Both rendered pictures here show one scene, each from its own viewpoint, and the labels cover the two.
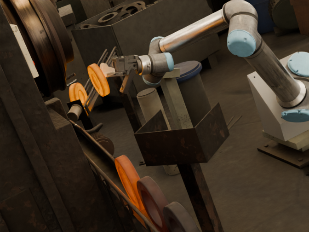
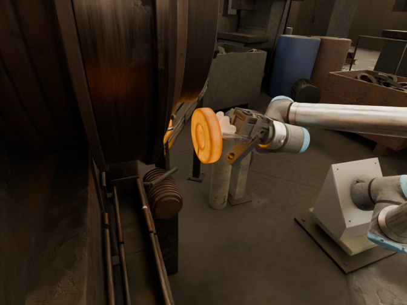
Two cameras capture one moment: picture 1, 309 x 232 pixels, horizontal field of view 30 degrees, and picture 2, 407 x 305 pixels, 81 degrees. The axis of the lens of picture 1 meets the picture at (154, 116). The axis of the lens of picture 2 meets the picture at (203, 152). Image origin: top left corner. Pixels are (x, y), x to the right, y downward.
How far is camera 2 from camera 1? 199 cm
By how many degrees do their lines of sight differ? 13
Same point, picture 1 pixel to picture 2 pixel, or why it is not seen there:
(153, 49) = (277, 112)
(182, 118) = (243, 167)
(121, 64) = (248, 126)
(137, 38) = (214, 72)
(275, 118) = (343, 219)
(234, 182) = (275, 256)
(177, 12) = (245, 66)
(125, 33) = not seen: hidden behind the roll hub
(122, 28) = not seen: hidden behind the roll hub
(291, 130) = (349, 233)
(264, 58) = not seen: outside the picture
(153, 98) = (231, 145)
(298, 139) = (354, 245)
